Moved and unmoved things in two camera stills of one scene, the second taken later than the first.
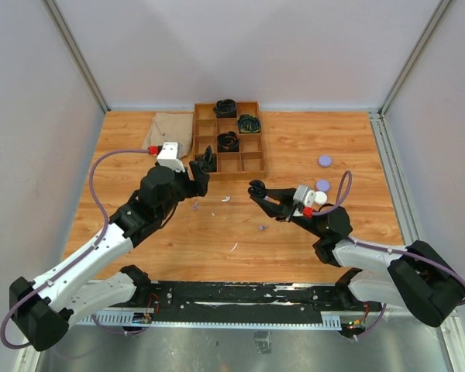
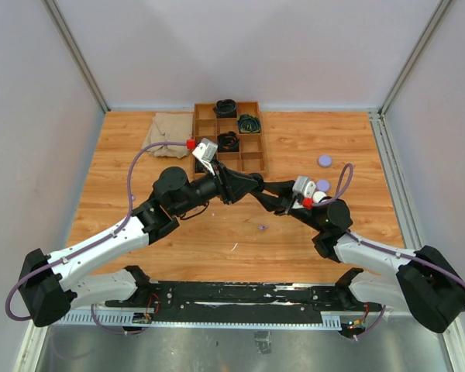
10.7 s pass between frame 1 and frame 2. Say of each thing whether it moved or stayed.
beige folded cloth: stayed
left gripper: moved
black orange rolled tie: stayed
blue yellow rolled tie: stayed
